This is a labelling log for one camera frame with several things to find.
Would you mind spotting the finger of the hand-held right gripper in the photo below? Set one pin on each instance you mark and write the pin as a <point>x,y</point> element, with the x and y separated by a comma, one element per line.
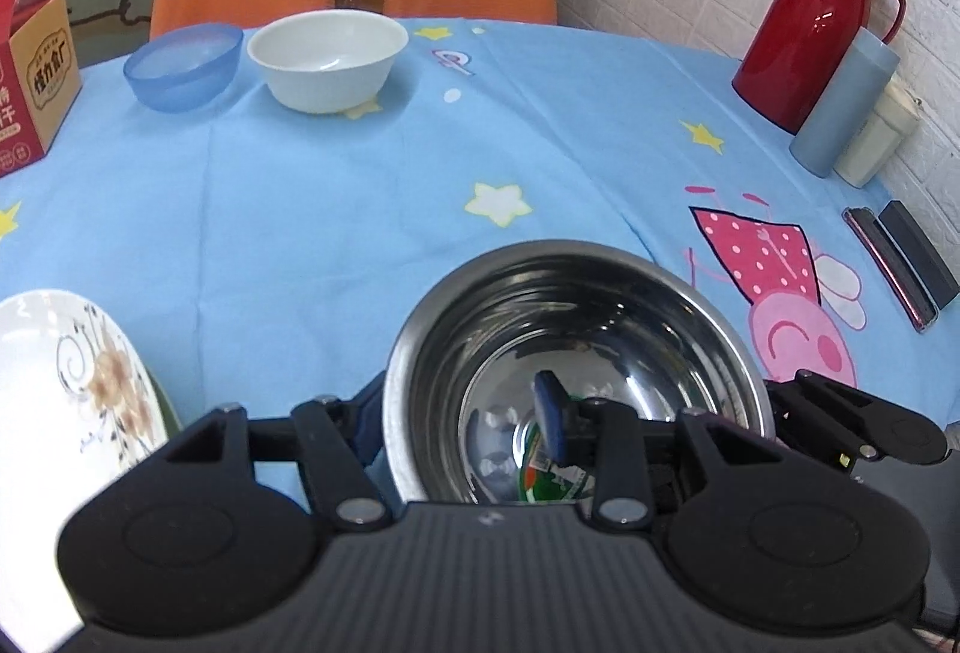
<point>832,417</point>

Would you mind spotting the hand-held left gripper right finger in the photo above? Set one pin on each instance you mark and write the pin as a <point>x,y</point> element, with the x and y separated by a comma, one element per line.
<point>551,413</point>

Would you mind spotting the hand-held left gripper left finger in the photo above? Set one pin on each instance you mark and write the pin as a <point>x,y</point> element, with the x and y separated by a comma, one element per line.
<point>367,420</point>

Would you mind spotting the stainless steel bowl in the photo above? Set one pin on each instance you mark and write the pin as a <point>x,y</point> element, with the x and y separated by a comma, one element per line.
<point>487,323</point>

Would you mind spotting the white floral print plate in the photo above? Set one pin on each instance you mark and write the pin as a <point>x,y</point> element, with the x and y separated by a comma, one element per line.
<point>45,383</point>

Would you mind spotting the smartphone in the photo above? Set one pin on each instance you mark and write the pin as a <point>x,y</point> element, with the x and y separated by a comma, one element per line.
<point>889,267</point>

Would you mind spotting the black rectangular case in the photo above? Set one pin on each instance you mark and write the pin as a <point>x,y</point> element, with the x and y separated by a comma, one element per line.
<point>919,252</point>

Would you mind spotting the blue cartoon pig tablecloth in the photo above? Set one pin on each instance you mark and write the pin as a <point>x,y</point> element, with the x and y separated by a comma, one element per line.
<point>337,233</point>

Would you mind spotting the cream lidded cup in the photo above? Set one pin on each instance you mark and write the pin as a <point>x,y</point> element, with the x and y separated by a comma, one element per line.
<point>881,143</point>

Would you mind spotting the grey-blue tumbler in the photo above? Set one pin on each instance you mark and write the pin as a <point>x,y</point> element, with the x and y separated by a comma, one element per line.
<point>840,113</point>

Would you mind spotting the white ceramic bowl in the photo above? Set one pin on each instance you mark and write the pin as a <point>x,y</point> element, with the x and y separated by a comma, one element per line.
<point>330,75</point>

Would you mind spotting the red thermos jug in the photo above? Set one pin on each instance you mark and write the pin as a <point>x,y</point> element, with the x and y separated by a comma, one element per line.
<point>802,38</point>

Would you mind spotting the blue plastic bowl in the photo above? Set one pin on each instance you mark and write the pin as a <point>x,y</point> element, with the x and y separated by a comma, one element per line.
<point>180,71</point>

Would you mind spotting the red cracker box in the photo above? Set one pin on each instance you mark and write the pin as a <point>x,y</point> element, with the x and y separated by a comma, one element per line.
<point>37,90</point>

